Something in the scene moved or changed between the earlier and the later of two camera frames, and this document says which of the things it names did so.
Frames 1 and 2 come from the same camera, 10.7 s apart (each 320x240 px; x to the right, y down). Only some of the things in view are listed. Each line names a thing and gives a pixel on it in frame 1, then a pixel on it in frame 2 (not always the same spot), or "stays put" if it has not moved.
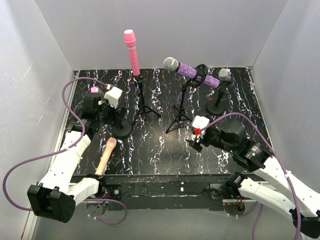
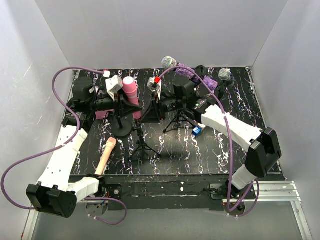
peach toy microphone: x=111 y=142 stays put
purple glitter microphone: x=172 y=64 stays put
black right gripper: x=196 y=145 → x=152 y=114
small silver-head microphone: x=225 y=74 stays put
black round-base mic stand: x=124 y=130 stays put
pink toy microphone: x=130 y=41 → x=129 y=86
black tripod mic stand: x=139 y=79 → x=141 y=142
